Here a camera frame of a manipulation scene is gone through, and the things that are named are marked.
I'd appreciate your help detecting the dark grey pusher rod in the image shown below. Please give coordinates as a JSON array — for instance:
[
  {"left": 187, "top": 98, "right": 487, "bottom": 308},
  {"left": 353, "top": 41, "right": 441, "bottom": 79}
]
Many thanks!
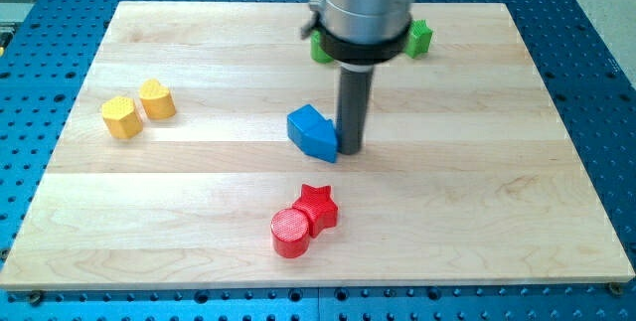
[{"left": 336, "top": 65, "right": 374, "bottom": 155}]

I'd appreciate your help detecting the blue cube block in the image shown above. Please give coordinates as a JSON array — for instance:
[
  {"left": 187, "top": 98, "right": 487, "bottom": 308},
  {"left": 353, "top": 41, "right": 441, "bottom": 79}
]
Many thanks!
[{"left": 287, "top": 104, "right": 323, "bottom": 147}]

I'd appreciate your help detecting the blue triangle block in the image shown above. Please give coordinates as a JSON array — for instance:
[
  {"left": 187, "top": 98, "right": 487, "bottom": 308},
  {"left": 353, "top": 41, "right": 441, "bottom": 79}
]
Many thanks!
[{"left": 300, "top": 119, "right": 338, "bottom": 163}]

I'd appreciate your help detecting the green round block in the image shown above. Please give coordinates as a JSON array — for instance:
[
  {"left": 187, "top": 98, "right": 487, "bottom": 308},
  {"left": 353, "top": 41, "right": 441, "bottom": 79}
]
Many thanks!
[{"left": 310, "top": 30, "right": 334, "bottom": 64}]

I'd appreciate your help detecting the green star block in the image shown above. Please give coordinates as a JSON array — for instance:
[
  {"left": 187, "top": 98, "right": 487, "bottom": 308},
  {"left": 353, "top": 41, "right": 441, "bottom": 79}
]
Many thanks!
[{"left": 403, "top": 20, "right": 433, "bottom": 59}]

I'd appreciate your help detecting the red star block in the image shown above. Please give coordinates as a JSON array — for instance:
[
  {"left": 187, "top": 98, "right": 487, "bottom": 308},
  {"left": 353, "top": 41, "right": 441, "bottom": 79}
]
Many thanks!
[{"left": 292, "top": 184, "right": 339, "bottom": 238}]

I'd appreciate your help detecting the red cylinder block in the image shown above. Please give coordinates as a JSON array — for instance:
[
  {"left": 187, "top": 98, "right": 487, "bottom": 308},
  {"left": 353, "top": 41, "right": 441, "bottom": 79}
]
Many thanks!
[{"left": 270, "top": 208, "right": 310, "bottom": 258}]

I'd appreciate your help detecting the light wooden board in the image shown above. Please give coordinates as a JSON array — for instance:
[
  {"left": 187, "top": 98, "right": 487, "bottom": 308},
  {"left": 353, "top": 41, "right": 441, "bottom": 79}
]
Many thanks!
[{"left": 1, "top": 2, "right": 634, "bottom": 291}]

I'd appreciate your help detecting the yellow heart block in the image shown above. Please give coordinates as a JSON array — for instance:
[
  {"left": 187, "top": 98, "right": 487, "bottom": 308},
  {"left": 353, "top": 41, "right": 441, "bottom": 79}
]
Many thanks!
[{"left": 138, "top": 79, "right": 177, "bottom": 120}]

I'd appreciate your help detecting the yellow hexagon block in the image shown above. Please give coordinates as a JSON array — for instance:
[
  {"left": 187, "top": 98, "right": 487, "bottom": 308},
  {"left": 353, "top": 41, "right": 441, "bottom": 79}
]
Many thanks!
[{"left": 101, "top": 96, "right": 143, "bottom": 139}]

